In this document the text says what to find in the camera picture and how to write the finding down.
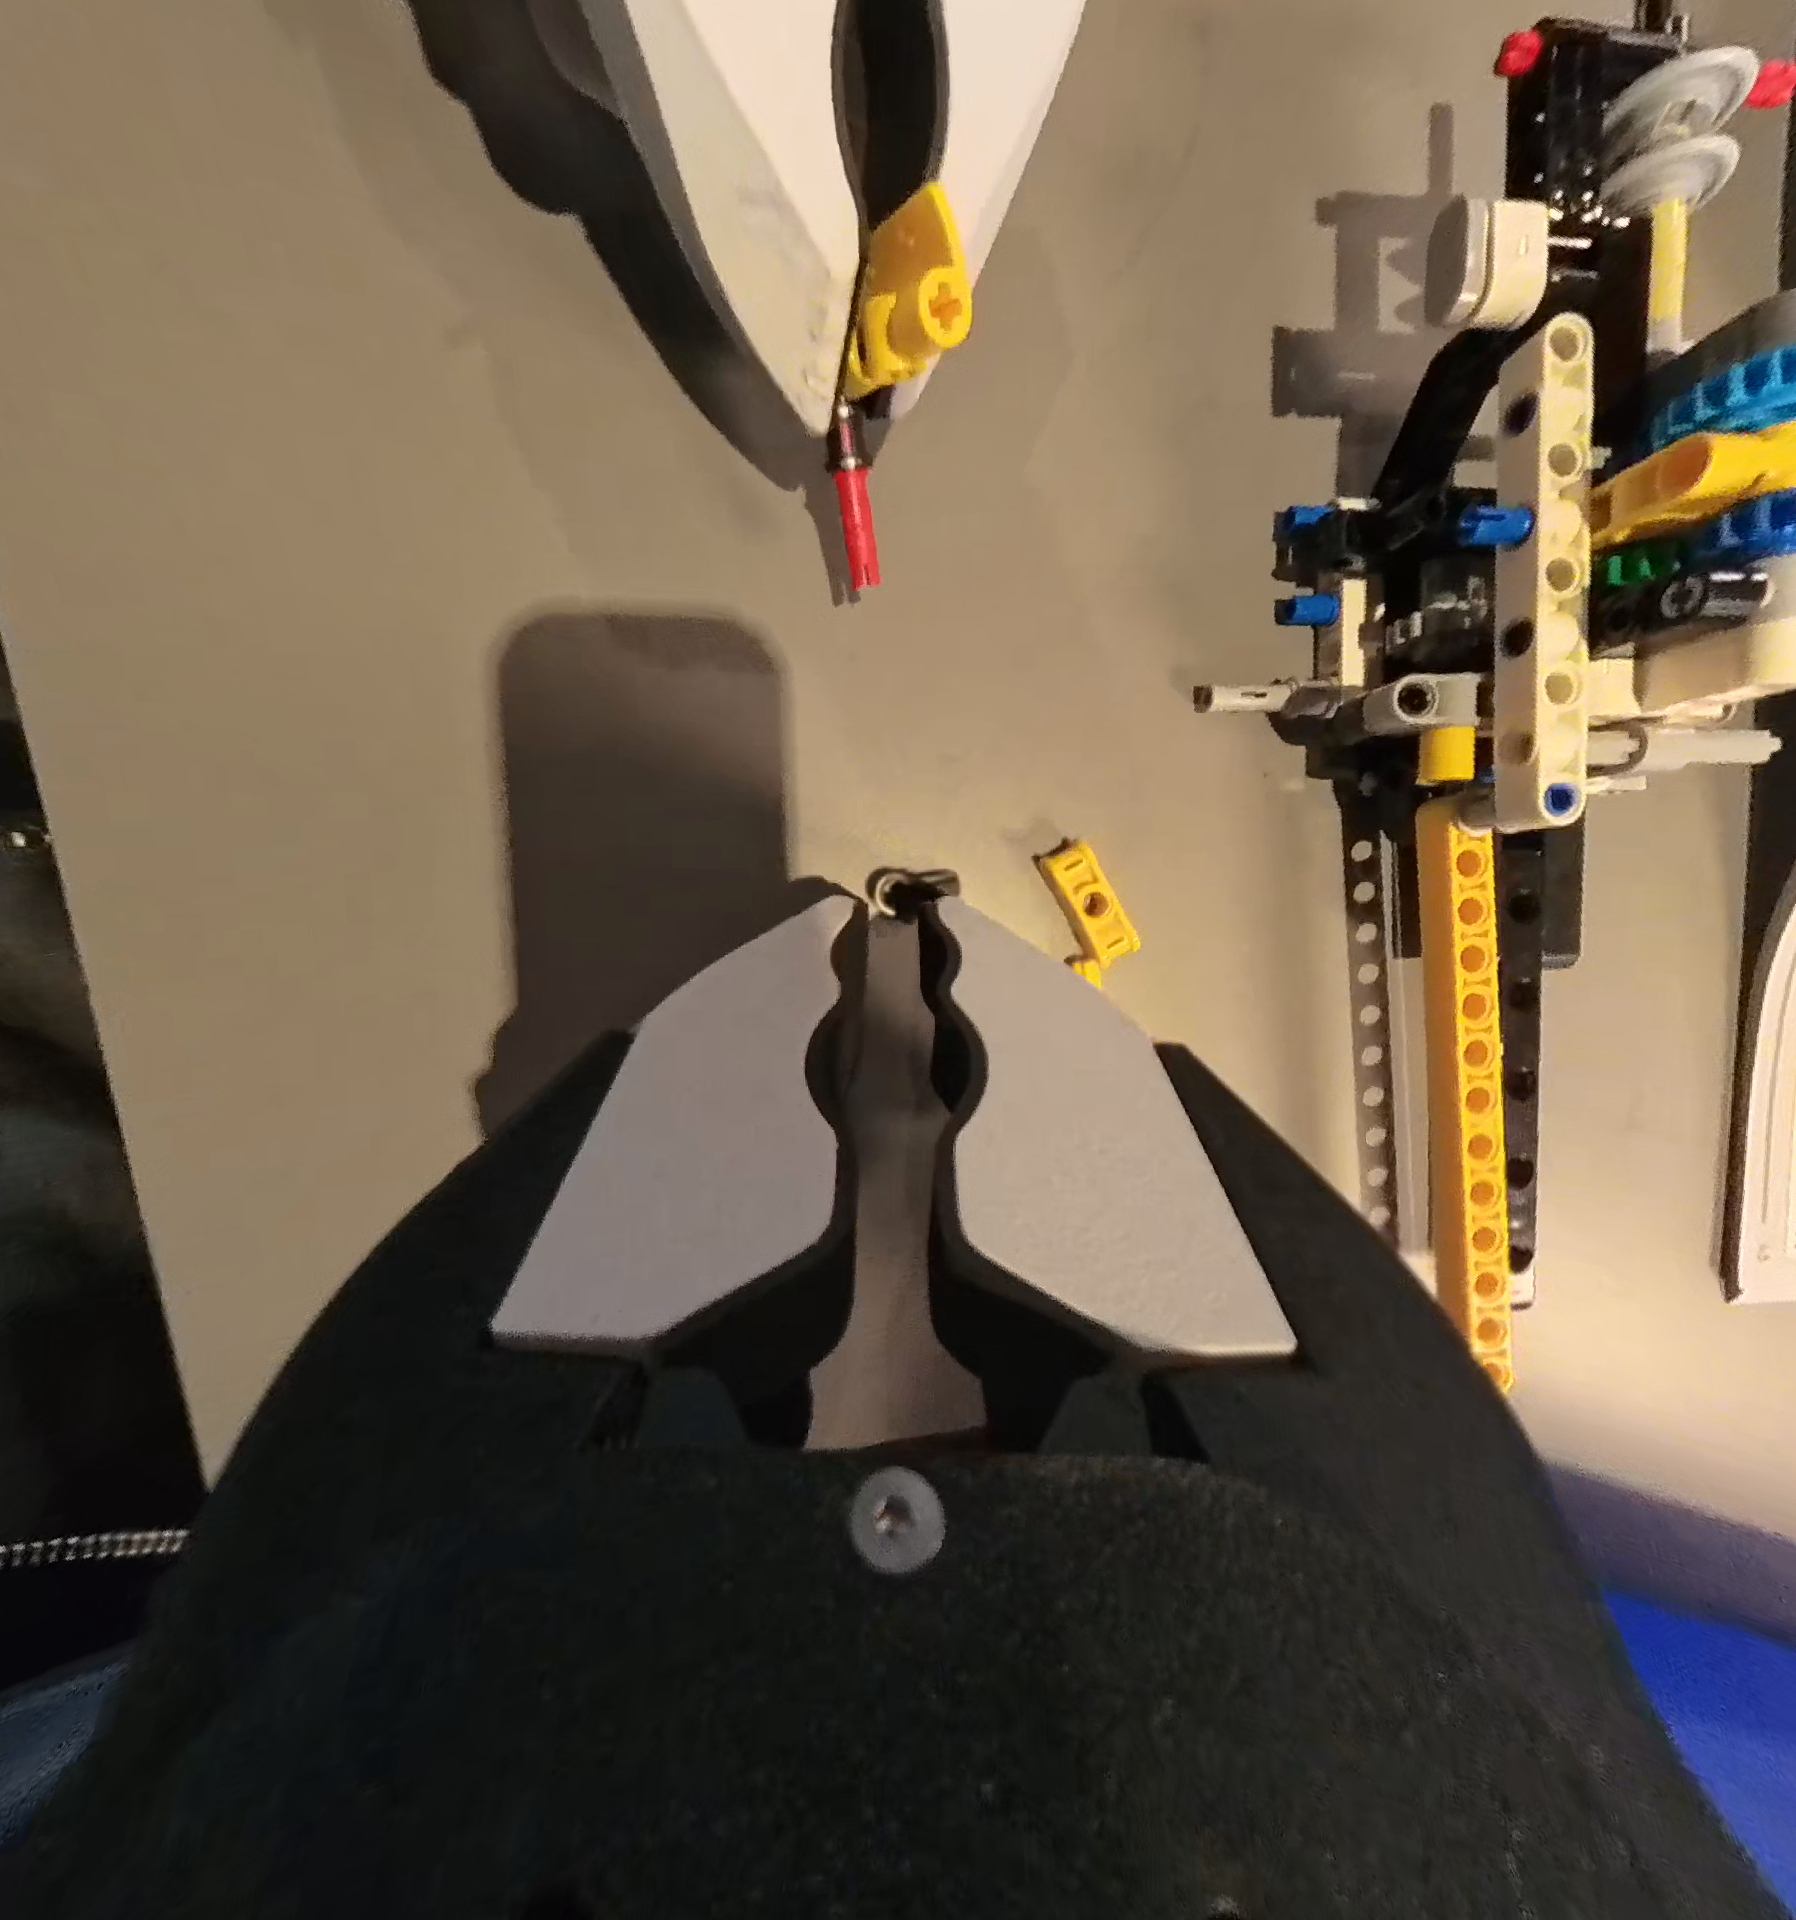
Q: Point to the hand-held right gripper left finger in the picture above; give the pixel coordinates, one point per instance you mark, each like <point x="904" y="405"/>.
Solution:
<point x="704" y="1170"/>

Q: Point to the small yellow lego beam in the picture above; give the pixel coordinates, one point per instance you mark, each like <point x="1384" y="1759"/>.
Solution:
<point x="1089" y="909"/>

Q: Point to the yellow lego connector piece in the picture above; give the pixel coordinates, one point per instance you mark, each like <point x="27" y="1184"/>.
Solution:
<point x="913" y="285"/>

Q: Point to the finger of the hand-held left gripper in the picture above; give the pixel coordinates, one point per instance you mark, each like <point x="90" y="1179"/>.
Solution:
<point x="750" y="179"/>
<point x="997" y="105"/>

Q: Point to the red and black lego pin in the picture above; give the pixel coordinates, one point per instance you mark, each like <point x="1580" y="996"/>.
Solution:
<point x="853" y="511"/>

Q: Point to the lego vehicle model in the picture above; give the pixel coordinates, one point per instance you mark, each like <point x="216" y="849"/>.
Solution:
<point x="1543" y="601"/>

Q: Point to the large blue storage bin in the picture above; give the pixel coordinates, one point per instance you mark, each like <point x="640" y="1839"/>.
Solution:
<point x="1739" y="1725"/>

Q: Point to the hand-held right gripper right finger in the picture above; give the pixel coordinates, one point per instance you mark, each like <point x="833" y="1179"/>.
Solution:
<point x="1094" y="1170"/>

